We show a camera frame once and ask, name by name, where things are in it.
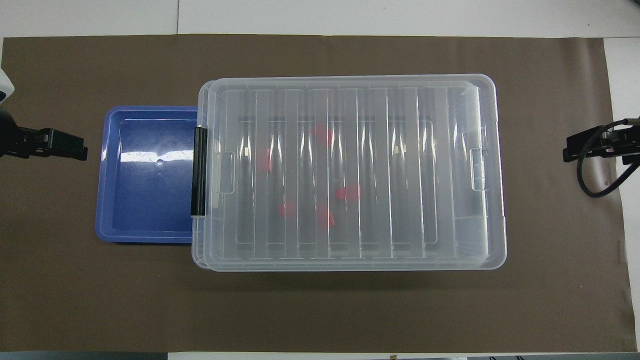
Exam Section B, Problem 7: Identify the brown paper table mat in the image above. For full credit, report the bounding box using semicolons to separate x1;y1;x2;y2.
0;34;638;353

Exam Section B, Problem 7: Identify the clear ribbed box lid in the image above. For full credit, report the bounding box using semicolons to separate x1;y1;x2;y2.
202;74;507;272

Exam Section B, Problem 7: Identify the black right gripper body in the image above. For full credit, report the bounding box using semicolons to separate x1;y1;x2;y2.
607;119;640;166

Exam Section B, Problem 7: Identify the clear plastic storage box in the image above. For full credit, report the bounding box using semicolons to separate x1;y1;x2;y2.
191;79;501;271

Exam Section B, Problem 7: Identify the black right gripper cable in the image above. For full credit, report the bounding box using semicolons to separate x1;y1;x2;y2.
576;118;640;199

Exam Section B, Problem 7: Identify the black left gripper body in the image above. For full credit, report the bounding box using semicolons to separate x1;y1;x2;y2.
0;109;45;158

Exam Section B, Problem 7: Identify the black box latch handle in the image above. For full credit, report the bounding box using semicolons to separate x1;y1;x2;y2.
190;126;208;217

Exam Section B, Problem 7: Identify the blue plastic tray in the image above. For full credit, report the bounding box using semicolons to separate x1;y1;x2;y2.
95;105;201;244

